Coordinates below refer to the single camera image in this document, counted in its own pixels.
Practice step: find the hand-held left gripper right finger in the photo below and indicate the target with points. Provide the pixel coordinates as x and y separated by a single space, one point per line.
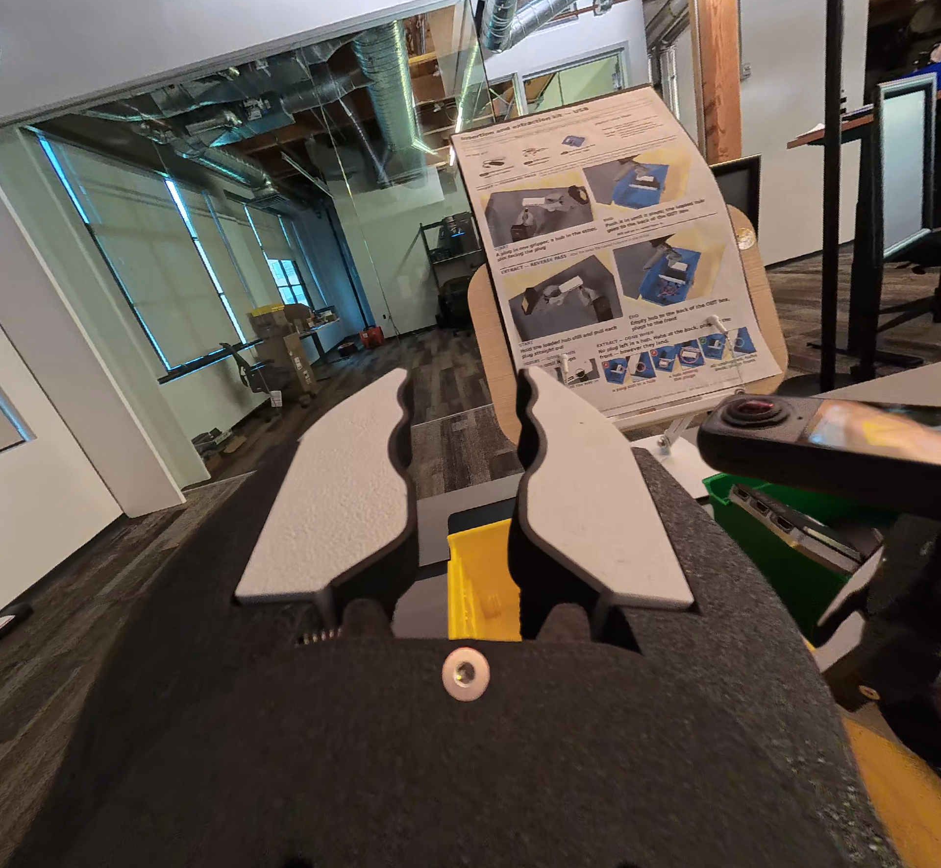
610 516

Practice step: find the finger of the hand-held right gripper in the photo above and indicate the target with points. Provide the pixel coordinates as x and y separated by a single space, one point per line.
850 604

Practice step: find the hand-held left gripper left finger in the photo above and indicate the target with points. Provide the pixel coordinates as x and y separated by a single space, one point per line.
324 516

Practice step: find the silver port hub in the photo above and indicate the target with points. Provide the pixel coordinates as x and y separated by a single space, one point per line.
794 527

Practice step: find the green plastic bin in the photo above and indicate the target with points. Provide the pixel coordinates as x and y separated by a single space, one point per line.
780 582

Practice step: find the yellow plastic bin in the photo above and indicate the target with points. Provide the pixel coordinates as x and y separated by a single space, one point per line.
482 589

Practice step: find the cardboard boxes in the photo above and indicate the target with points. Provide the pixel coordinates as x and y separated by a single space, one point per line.
280 347

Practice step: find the red floor canister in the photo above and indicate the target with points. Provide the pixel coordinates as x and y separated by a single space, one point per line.
371 336

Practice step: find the instruction sheet on stand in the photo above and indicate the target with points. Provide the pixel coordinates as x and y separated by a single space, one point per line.
493 354

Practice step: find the printed instruction sheet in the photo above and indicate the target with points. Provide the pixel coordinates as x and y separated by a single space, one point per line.
618 251

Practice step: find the black shelf rack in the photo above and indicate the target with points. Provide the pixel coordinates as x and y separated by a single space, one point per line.
453 266

